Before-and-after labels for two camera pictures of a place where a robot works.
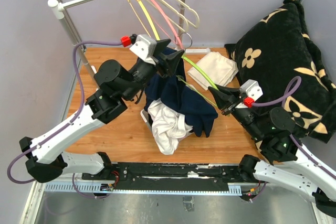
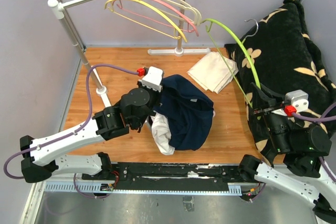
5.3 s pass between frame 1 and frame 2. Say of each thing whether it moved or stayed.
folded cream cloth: stayed
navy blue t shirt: moved
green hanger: moved
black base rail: stayed
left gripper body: moved
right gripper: moved
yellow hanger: moved
